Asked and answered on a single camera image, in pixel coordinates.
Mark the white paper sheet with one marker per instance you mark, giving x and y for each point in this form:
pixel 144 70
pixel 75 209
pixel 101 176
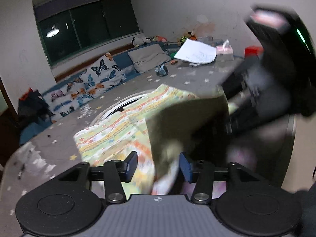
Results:
pixel 196 52

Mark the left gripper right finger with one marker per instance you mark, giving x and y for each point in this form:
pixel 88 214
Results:
pixel 202 174

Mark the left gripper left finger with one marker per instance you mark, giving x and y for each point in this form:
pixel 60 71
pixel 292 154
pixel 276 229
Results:
pixel 115 172

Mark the blue smart watch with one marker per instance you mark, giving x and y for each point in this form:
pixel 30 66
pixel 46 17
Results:
pixel 161 70

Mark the pink tissue pack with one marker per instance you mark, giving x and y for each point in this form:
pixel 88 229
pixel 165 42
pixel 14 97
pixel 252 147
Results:
pixel 224 52

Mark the dark window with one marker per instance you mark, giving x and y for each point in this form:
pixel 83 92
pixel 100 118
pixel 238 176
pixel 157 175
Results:
pixel 68 27

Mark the dark clothes pile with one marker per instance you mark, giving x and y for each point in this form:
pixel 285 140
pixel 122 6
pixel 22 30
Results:
pixel 32 108

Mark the grey plain pillow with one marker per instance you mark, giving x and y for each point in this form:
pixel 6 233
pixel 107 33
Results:
pixel 148 57

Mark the striped floral baby garment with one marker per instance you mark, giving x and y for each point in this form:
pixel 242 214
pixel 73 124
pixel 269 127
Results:
pixel 158 127

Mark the grey star bed mat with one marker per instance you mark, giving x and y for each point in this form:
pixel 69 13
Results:
pixel 54 151

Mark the red plastic stool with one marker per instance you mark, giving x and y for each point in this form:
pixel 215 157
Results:
pixel 253 51

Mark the black pen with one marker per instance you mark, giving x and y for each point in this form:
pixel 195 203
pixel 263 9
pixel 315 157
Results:
pixel 21 171

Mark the plush toys pile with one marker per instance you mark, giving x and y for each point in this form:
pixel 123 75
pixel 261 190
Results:
pixel 140 41

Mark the butterfly print pillow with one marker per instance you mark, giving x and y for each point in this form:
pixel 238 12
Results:
pixel 87 85

